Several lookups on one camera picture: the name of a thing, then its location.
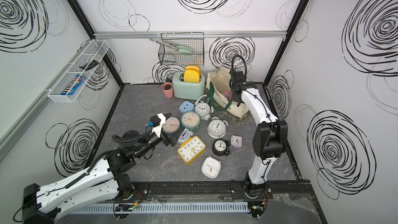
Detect light blue clock back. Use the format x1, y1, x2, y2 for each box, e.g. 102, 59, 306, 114
179, 101, 195, 114

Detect white square clock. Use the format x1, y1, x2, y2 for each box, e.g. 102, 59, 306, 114
201, 157, 221, 179

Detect pink cup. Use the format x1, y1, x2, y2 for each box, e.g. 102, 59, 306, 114
161, 82, 174, 99

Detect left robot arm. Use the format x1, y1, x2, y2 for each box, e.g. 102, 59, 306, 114
20, 113, 177, 224

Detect blue candy packet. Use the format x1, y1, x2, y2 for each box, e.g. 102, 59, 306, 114
61, 75, 86, 95

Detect yellow toast slice front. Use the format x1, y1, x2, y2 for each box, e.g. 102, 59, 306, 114
183, 69, 201, 83

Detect cream canvas tote bag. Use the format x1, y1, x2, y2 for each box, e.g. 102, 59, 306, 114
206, 67, 251, 125

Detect white twin bell clock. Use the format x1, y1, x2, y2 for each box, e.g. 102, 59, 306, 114
194, 101, 215, 120

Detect pink twin bell clock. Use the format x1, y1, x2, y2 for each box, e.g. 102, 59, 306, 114
221, 91, 232, 100

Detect yellow toast slice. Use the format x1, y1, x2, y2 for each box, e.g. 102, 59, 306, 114
183, 69, 201, 83
186, 65, 200, 70

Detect small lilac square clock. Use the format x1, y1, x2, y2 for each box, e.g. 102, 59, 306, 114
231, 135, 243, 148

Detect grey slotted cable duct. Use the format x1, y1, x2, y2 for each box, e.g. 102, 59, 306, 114
72, 202, 249, 214

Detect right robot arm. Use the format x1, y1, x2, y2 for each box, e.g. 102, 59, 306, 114
230, 69, 288, 195

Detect blue round beige clock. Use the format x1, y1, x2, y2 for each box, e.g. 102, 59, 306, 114
162, 116, 180, 134

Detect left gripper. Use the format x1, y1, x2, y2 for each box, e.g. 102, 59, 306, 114
134, 113, 183, 160

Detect black wire basket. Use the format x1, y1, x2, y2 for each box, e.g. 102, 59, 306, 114
154, 32, 205, 66

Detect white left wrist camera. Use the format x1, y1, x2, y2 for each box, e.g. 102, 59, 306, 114
152, 113, 166, 138

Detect black twin bell clock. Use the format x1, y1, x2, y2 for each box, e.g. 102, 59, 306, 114
212, 139, 230, 156

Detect yellow toast slice back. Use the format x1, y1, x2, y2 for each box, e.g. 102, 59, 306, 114
186, 65, 200, 70

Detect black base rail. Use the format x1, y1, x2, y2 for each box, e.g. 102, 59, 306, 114
113, 180, 313, 201

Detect white wire shelf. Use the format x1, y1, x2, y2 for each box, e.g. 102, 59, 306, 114
47, 39, 110, 103

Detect mint green tongs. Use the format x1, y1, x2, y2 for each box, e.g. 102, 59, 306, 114
149, 38, 193, 55

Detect yellow rectangular clock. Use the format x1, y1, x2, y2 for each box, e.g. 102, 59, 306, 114
177, 136, 206, 165

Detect black remote control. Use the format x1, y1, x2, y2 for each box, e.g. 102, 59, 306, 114
79, 60, 99, 71

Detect green round pastel clock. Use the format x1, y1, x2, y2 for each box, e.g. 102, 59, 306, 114
180, 111, 201, 132

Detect mint green toaster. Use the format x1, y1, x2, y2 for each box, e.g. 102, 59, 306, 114
172, 72, 206, 100

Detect silver twin bell clock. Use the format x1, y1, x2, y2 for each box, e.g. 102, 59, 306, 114
207, 117, 229, 139

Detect white purple face clock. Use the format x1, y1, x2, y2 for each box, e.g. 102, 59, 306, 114
178, 128, 193, 144

